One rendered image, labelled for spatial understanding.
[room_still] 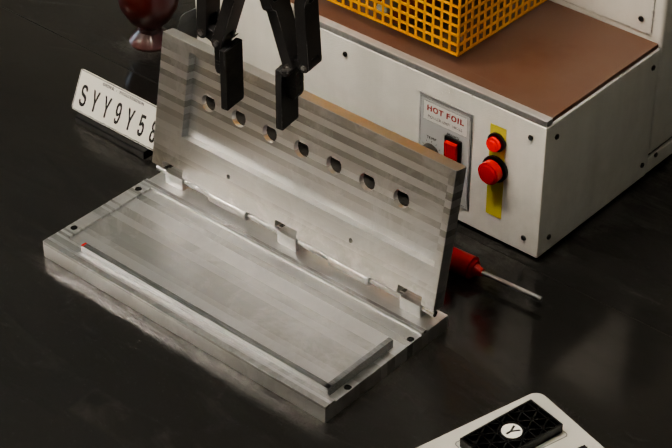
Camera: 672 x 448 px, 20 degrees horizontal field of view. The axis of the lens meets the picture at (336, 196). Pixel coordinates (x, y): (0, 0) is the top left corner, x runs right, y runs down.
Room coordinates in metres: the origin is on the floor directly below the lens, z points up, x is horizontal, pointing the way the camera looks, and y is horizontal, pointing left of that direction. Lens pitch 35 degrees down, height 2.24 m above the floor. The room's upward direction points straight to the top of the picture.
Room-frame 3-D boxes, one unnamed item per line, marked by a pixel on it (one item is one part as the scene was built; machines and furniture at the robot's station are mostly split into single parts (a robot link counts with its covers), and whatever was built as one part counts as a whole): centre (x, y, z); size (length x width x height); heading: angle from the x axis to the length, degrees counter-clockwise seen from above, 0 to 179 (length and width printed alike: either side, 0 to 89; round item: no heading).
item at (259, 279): (1.70, 0.11, 0.92); 0.44 x 0.21 x 0.04; 49
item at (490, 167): (1.78, -0.18, 1.01); 0.03 x 0.02 x 0.03; 49
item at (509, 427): (1.44, -0.18, 0.92); 0.10 x 0.05 x 0.01; 128
